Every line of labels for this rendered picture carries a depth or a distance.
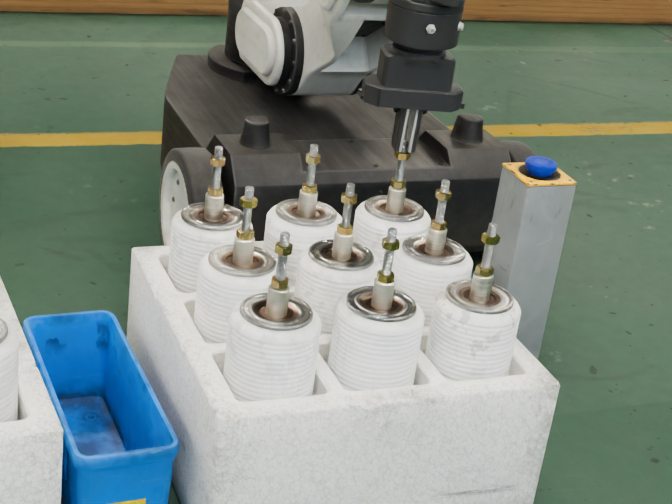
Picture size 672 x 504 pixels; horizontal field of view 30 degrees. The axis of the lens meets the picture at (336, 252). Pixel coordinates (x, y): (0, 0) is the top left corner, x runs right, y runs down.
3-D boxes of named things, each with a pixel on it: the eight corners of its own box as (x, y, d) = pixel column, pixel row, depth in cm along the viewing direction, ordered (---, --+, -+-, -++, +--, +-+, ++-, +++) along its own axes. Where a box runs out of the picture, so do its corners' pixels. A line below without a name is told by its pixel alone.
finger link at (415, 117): (409, 154, 152) (416, 106, 150) (404, 145, 155) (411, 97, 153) (422, 155, 153) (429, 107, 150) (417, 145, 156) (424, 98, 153)
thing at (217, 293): (237, 433, 140) (252, 290, 133) (170, 401, 145) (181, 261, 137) (285, 399, 148) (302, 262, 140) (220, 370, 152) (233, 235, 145)
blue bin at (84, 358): (18, 402, 153) (20, 316, 148) (107, 392, 157) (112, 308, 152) (72, 558, 129) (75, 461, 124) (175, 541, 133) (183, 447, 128)
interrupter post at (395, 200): (392, 206, 159) (396, 182, 157) (407, 213, 157) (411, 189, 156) (380, 210, 157) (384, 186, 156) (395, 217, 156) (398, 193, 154)
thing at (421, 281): (405, 410, 149) (429, 275, 141) (357, 372, 156) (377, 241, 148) (465, 392, 154) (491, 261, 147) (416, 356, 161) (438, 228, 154)
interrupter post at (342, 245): (326, 258, 143) (330, 232, 141) (336, 252, 145) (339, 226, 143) (345, 265, 142) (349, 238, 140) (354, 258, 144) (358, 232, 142)
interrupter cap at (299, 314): (229, 301, 130) (229, 295, 130) (296, 295, 134) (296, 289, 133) (254, 336, 124) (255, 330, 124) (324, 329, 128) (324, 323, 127)
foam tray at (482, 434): (123, 371, 162) (131, 246, 155) (397, 347, 177) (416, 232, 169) (205, 565, 130) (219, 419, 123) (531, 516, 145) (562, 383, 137)
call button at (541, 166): (517, 170, 158) (520, 155, 158) (544, 169, 160) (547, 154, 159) (532, 182, 155) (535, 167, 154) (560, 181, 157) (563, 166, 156)
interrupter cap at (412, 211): (390, 195, 162) (391, 190, 162) (435, 215, 158) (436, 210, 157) (351, 208, 157) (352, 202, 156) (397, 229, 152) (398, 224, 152)
